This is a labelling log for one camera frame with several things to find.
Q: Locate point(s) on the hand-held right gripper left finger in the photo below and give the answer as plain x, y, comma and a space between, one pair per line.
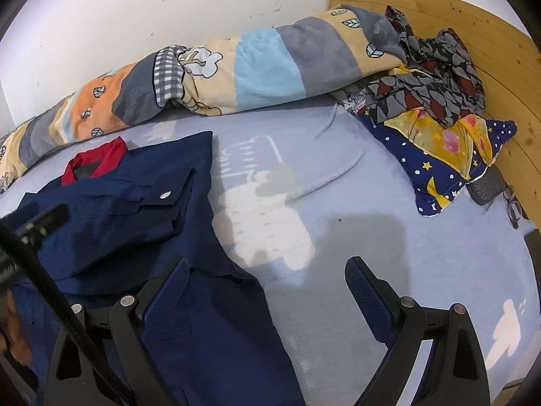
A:
169, 294

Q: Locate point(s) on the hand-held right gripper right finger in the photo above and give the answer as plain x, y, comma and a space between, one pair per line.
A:
364, 294

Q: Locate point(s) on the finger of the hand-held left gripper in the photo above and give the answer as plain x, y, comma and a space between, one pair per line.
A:
42, 220

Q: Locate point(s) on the navy work jacket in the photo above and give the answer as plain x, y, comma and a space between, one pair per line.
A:
126, 203

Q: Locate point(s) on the person's left hand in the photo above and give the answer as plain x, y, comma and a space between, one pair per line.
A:
15, 330

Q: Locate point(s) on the navy star print pillow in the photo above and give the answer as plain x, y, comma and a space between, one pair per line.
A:
422, 169

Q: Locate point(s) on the small black pouch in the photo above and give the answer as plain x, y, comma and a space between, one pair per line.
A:
486, 188

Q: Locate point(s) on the eyeglasses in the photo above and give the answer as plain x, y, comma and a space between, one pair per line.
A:
513, 209

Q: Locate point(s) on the yellow floral cloth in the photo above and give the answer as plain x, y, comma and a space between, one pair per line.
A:
422, 131

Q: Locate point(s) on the grey red patterned garment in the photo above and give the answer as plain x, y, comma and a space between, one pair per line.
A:
439, 76

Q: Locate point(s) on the patchwork quilt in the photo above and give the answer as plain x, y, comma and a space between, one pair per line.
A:
262, 67

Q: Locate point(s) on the grey cloth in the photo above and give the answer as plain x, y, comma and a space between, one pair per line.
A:
380, 29

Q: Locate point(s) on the wooden headboard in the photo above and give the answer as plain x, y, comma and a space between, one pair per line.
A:
486, 29

